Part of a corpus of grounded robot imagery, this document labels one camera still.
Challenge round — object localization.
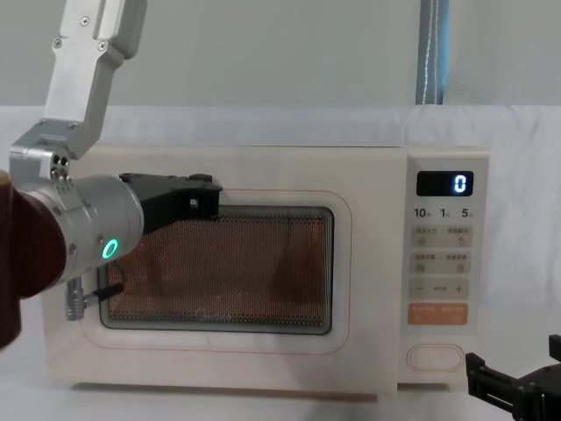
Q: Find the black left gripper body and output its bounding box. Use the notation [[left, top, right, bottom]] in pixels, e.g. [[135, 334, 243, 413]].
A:
[[118, 172, 224, 236]]

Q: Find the grey striped post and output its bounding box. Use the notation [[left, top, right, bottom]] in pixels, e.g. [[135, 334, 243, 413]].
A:
[[415, 0, 452, 106]]

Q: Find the thin dark cable silver plug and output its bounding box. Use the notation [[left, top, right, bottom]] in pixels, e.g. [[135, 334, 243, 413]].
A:
[[65, 260, 128, 322]]

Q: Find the cream microwave oven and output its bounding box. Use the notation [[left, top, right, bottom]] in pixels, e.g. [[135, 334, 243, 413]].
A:
[[41, 143, 490, 394]]

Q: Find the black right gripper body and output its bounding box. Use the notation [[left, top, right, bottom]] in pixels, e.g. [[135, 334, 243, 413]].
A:
[[516, 362, 561, 421]]

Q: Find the pale curtain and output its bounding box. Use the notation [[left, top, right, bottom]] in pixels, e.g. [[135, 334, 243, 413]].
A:
[[0, 0, 561, 109]]

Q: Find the white table cloth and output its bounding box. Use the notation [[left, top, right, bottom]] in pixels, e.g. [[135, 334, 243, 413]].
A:
[[0, 341, 561, 421]]

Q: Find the oven control panel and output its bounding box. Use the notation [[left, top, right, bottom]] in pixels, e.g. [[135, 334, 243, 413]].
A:
[[405, 153, 489, 388]]

